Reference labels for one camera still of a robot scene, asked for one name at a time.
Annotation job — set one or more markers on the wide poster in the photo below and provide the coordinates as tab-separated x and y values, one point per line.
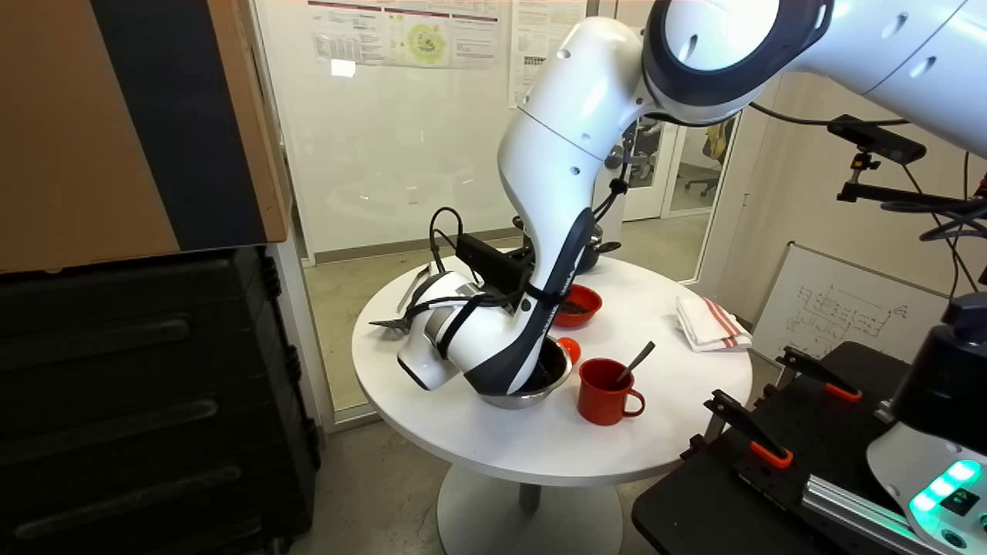
409	35

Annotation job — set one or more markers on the stack of black cases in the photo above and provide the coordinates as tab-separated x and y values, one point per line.
139	401

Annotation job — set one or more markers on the office chair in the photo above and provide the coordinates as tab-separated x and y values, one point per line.
713	158

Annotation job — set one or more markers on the heap of dark beans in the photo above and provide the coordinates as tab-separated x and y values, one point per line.
576	307

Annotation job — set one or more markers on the black clamp with orange tip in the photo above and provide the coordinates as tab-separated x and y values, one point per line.
817	374
744	428

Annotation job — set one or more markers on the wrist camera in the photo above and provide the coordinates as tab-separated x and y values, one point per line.
493	266

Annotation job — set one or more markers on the white cloth with red stripes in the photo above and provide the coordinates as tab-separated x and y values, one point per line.
709	324

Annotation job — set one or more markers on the whiteboard with drawing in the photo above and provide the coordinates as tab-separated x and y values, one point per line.
840	308

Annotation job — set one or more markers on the metal spoon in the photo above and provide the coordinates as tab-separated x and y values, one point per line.
637	362

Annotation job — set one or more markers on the silver bowl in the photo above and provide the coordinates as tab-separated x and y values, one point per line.
532	397

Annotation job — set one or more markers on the narrow poster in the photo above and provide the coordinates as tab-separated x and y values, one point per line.
532	46

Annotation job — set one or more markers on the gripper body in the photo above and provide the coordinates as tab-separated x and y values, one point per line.
414	305

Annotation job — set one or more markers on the red mug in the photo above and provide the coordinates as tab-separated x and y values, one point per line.
601	397

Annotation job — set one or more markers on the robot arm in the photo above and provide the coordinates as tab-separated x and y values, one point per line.
563	139

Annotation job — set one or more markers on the small orange ball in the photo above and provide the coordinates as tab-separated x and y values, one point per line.
571	351

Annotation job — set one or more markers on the camera on mount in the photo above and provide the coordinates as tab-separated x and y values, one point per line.
879	142

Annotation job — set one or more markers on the black pot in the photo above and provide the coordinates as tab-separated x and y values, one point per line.
594	258

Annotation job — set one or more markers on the red bowl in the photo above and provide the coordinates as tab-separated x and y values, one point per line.
587	299

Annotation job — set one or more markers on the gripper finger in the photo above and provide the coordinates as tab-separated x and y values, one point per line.
392	325
413	290

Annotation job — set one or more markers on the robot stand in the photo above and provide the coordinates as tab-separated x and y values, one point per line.
810	432

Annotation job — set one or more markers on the cardboard box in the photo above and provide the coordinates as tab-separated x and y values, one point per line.
77	131

